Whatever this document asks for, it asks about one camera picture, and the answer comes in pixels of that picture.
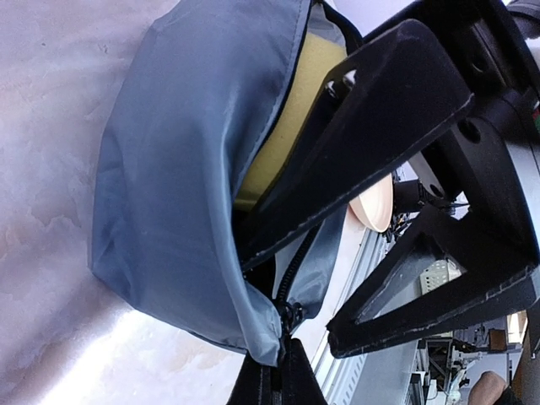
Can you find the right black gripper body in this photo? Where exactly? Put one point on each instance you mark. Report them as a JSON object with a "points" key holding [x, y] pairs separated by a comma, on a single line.
{"points": [[492, 154]]}

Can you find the yellow sponge block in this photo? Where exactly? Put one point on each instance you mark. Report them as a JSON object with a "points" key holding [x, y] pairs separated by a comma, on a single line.
{"points": [[317, 57]]}

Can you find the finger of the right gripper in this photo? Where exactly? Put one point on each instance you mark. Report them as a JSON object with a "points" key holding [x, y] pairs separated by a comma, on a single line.
{"points": [[358, 147], [501, 274]]}

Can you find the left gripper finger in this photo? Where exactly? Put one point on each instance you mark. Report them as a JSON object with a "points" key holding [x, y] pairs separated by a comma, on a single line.
{"points": [[292, 382]]}

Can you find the beige round plate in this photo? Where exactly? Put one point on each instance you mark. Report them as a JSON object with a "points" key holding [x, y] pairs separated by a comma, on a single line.
{"points": [[373, 207]]}

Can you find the grey zip pouch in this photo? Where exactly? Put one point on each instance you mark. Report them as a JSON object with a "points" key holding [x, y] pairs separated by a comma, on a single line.
{"points": [[202, 95]]}

